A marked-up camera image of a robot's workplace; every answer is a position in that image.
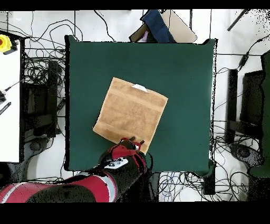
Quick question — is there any brown cardboard box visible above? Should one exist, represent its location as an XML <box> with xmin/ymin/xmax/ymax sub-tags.
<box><xmin>129</xmin><ymin>9</ymin><xmax>198</xmax><ymax>44</ymax></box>

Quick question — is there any navy blue garment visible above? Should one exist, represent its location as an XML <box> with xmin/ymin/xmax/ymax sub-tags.
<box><xmin>140</xmin><ymin>9</ymin><xmax>176</xmax><ymax>43</ymax></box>

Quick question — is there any tan terry towel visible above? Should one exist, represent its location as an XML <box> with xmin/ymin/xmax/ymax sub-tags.
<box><xmin>92</xmin><ymin>77</ymin><xmax>169</xmax><ymax>155</ymax></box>

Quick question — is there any black rod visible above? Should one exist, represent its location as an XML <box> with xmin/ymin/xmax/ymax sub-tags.
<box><xmin>227</xmin><ymin>8</ymin><xmax>250</xmax><ymax>32</ymax></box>

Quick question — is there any yellow emergency stop button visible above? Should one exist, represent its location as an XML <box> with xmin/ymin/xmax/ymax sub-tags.
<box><xmin>0</xmin><ymin>34</ymin><xmax>18</xmax><ymax>55</ymax></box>

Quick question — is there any dark green tablecloth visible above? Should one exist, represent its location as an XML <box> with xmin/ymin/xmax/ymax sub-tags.
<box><xmin>64</xmin><ymin>34</ymin><xmax>221</xmax><ymax>178</ymax></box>

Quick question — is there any blue and black cable tangle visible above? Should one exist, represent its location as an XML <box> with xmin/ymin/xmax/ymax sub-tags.
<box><xmin>159</xmin><ymin>171</ymin><xmax>204</xmax><ymax>201</ymax></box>

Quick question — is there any black table leg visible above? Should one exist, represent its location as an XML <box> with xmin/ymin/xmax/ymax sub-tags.
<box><xmin>202</xmin><ymin>169</ymin><xmax>216</xmax><ymax>195</ymax></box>

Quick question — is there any black power adapter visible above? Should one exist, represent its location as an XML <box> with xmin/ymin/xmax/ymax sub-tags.
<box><xmin>238</xmin><ymin>52</ymin><xmax>250</xmax><ymax>69</ymax></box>

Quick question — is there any black ribbed strip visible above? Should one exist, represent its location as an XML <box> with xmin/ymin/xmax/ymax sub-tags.
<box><xmin>0</xmin><ymin>101</ymin><xmax>12</xmax><ymax>116</ymax></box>

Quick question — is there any white desk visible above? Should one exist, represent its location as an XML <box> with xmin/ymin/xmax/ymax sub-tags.
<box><xmin>0</xmin><ymin>40</ymin><xmax>22</xmax><ymax>163</ymax></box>

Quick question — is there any black frame stand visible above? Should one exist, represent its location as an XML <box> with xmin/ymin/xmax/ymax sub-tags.
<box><xmin>225</xmin><ymin>69</ymin><xmax>266</xmax><ymax>145</ymax></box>
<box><xmin>21</xmin><ymin>60</ymin><xmax>60</xmax><ymax>141</ymax></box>

